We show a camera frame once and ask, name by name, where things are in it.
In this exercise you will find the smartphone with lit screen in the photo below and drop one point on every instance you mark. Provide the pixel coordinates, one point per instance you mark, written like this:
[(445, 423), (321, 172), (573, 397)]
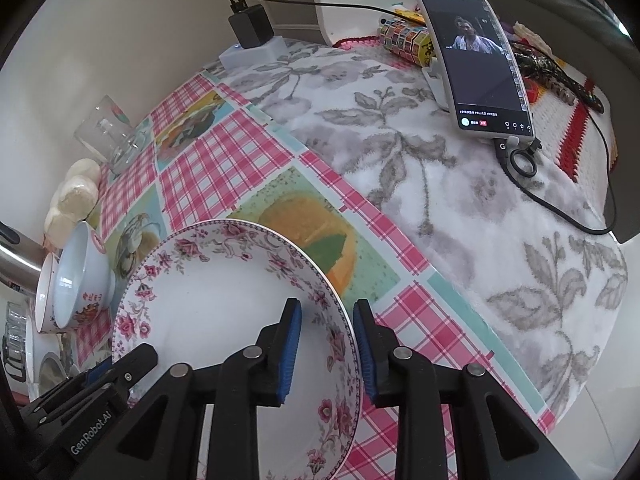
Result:
[(480, 60)]

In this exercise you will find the white phone stand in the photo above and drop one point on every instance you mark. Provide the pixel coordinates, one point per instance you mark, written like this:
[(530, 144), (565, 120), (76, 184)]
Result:
[(434, 82)]

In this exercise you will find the colourful printed can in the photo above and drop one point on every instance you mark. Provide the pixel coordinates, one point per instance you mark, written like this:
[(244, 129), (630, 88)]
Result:
[(400, 37)]

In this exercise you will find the stainless steel thermos jug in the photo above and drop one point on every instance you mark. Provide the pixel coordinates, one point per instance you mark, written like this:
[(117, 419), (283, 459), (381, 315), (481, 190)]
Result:
[(15, 260)]

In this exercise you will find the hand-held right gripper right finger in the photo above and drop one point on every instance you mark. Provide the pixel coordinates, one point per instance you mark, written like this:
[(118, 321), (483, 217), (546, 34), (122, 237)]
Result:
[(362, 355)]

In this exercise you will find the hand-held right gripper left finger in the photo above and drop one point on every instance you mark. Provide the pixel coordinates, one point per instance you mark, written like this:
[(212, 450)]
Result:
[(292, 345)]

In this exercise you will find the pink plaid fruit tablecloth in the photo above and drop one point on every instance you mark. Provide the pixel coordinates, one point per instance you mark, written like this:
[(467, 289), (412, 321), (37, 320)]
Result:
[(200, 175)]

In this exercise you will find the clear glass mug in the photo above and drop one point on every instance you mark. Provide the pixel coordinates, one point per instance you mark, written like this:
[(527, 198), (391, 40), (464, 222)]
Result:
[(102, 130)]

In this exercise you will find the black power adapter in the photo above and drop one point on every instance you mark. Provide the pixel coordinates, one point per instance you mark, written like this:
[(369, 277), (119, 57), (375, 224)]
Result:
[(250, 27)]

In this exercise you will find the white power strip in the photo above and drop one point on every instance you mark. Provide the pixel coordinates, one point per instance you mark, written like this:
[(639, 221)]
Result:
[(260, 52)]

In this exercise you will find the white bowl red floral outside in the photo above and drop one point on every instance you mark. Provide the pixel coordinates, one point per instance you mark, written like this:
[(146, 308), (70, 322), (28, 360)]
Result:
[(75, 280), (44, 300)]

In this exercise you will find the bag of white steamed buns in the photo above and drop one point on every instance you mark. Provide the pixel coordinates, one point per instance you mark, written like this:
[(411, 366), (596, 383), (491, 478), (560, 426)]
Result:
[(75, 195)]

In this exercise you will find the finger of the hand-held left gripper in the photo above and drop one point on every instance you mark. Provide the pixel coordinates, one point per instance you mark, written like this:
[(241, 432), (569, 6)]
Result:
[(140, 365)]

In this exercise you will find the pink floral rimmed plate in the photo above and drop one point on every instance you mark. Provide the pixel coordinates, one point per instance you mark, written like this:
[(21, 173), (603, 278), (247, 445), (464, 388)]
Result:
[(210, 300)]

